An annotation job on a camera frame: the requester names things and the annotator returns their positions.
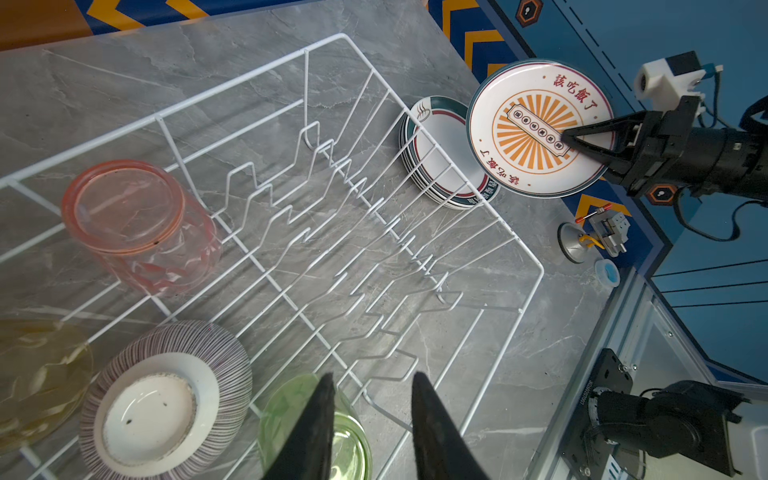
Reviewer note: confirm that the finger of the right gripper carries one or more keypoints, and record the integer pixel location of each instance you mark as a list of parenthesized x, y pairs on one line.
[(616, 162), (624, 130)]

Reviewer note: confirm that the white wire dish rack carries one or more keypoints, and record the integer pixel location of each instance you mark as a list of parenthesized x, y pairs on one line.
[(331, 258)]

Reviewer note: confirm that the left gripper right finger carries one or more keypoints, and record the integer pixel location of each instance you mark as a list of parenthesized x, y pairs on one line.
[(440, 451)]

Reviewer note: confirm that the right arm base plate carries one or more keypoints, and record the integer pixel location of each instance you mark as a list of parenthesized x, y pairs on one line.
[(591, 414)]

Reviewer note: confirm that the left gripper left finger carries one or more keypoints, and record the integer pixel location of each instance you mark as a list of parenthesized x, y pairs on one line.
[(297, 429)]

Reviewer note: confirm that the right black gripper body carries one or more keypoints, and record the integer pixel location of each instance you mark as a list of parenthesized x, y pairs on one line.
[(647, 143)]

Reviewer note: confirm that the ribbed white bowl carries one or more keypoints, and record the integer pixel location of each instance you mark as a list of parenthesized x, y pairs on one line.
[(168, 405)]

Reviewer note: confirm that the green glass cup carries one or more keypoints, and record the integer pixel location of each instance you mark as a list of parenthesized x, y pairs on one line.
[(351, 451)]

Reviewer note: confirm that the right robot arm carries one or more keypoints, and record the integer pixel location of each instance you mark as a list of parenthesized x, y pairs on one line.
[(730, 161)]

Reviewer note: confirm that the pink glass cup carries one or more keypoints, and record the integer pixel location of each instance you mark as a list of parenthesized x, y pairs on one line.
[(142, 226)]

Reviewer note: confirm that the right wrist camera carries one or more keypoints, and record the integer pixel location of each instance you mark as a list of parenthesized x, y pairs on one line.
[(664, 82)]

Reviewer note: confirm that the yellow glass cup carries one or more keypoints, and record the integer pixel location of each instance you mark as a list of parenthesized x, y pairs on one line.
[(46, 369)]

